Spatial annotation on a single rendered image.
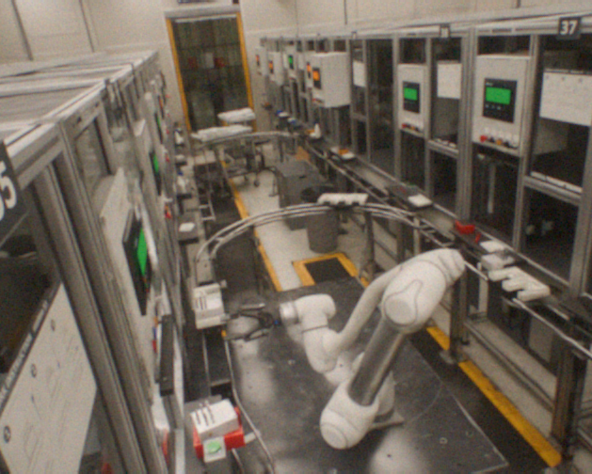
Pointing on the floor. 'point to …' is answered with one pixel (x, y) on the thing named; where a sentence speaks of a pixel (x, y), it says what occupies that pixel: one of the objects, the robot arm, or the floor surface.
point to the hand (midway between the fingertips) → (229, 327)
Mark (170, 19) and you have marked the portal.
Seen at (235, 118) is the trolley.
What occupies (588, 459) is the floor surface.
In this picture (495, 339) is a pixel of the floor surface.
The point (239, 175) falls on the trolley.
